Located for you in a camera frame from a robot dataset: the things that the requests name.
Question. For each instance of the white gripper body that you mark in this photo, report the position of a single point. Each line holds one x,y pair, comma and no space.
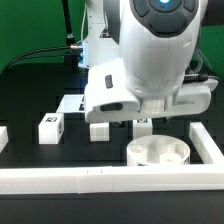
107,99

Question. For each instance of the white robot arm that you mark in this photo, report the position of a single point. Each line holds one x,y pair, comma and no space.
137,52

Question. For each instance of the white marker sheet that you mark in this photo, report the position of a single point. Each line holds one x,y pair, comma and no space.
72,103

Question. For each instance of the black vertical pole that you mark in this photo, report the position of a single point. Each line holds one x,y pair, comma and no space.
69,33

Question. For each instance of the white U-shaped fence wall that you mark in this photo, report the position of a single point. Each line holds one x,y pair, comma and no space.
208,175

